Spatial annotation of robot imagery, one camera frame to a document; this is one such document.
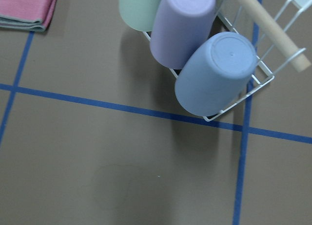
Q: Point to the blue plastic cup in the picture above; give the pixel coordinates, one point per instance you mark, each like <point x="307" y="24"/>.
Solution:
<point x="215" y="74"/>

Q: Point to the purple plastic cup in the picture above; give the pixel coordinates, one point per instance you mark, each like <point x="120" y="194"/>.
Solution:
<point x="180" y="27"/>

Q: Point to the green plastic cup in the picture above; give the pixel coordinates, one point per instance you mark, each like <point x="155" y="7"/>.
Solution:
<point x="139" y="14"/>

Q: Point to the grey folded cloth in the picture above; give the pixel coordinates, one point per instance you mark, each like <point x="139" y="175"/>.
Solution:
<point x="37" y="25"/>

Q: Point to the pink folded cloth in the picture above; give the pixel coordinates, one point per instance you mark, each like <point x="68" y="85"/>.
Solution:
<point x="28" y="9"/>

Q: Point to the white wire cup rack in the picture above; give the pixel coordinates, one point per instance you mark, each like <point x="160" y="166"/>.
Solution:
<point x="227" y="15"/>

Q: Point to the wooden rack handle rod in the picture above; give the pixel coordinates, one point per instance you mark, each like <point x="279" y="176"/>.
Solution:
<point x="269" y="26"/>

